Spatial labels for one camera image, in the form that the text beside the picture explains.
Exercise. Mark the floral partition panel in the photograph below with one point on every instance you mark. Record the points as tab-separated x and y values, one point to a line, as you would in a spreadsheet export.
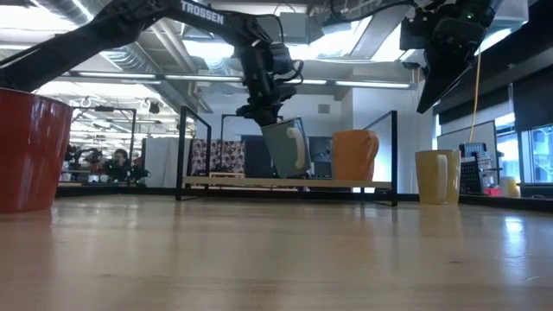
224	155

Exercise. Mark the wooden shelf riser black frame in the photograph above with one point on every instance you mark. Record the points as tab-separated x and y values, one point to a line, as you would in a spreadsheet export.
281	182

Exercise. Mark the ceiling light strip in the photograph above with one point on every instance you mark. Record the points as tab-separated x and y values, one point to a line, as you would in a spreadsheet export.
116	75
203	78
371	84
311	81

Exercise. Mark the white board panel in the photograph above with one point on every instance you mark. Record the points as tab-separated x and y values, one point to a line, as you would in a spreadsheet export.
453	138

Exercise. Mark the orange coffee mug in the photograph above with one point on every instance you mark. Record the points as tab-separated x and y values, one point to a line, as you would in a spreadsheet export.
352	155

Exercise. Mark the grey coffee mug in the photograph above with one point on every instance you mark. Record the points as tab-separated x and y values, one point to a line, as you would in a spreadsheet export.
281	151

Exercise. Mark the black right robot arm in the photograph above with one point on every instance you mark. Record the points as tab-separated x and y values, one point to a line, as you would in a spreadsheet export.
497	6

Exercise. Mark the person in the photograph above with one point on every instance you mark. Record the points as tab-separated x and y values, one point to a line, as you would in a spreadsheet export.
120	157

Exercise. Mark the black pegboard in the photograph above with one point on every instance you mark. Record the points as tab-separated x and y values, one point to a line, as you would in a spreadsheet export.
468	173

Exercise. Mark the silver ventilation duct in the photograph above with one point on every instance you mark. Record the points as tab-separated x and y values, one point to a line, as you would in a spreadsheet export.
125	60

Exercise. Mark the grey wall vent grille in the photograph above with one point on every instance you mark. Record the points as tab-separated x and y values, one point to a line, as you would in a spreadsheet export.
324	109

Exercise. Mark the white partition panel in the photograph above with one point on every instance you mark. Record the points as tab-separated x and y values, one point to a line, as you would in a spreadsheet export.
160	162

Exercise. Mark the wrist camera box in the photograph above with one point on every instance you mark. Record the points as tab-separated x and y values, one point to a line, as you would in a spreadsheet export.
412	34
283	58

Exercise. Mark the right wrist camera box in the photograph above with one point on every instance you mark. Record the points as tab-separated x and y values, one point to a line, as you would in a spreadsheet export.
412	34

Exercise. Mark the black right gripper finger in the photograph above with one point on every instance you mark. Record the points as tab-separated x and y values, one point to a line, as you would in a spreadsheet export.
467	62
436	73

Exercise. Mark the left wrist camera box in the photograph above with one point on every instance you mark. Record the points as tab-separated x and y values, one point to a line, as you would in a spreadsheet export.
283	58

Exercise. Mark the yellow coffee mug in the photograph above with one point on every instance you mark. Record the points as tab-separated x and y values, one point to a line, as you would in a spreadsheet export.
427	177

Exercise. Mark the red box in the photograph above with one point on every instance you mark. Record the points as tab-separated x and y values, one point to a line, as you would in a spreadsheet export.
492	192

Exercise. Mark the window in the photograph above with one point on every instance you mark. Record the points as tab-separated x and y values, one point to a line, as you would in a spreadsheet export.
540	151

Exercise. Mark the red coffee mug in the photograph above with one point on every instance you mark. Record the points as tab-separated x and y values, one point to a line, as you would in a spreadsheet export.
30	151

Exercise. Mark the yellow container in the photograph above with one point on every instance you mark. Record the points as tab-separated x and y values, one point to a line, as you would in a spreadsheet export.
512	188

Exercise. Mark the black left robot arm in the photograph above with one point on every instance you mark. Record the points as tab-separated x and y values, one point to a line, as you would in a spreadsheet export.
86	34

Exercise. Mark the black background robot arm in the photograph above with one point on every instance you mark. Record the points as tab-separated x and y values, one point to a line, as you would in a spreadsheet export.
86	153

